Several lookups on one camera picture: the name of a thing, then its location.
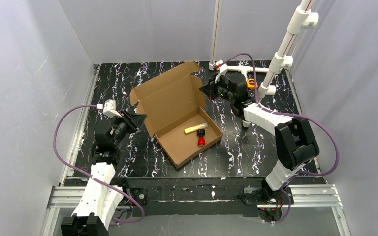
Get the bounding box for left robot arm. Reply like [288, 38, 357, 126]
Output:
[61, 111, 146, 236]

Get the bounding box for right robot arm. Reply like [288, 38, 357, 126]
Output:
[199, 74, 320, 202]

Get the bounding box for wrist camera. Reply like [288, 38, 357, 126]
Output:
[215, 60, 228, 83]
[102, 99, 122, 118]

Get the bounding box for aluminium rail frame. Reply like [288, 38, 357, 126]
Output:
[40, 65, 353, 236]

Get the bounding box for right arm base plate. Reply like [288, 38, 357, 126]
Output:
[237, 187, 294, 205]

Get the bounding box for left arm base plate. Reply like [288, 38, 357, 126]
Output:
[104, 178, 149, 207]

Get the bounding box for orange tape measure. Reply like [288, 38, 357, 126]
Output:
[246, 78, 258, 89]

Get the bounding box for white PVC pipe frame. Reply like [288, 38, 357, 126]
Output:
[208, 0, 320, 128]

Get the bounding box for yellow tube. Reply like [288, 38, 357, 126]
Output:
[184, 123, 208, 134]

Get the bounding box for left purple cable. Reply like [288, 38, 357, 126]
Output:
[52, 104, 146, 225]

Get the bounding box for brown cardboard box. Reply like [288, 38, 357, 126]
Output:
[129, 61, 223, 169]

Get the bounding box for red black stamp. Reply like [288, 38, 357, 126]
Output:
[196, 129, 206, 147]

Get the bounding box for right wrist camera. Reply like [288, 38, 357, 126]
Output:
[215, 60, 228, 83]

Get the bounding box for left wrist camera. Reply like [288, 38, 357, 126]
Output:
[102, 99, 122, 118]

